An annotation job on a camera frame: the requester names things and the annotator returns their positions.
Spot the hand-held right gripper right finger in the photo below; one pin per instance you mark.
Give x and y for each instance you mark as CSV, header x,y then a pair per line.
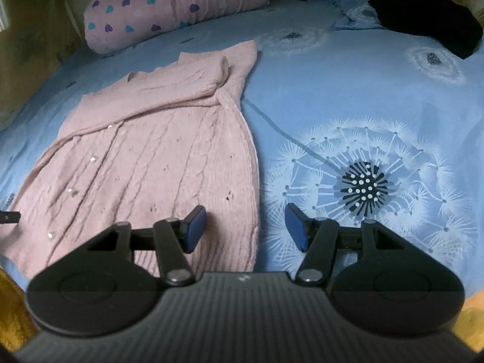
x,y
297,230

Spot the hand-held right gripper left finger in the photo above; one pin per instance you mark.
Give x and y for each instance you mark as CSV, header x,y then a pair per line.
x,y
194,230

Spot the black cloth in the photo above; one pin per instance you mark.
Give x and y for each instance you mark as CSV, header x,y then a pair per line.
x,y
423,15

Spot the pink heart-print quilt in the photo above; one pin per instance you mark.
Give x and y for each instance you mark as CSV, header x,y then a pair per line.
x,y
170,11

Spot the pink knitted sweater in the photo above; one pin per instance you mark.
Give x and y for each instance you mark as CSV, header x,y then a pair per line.
x,y
151,158

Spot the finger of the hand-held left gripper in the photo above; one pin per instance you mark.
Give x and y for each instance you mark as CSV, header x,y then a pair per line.
x,y
9,218

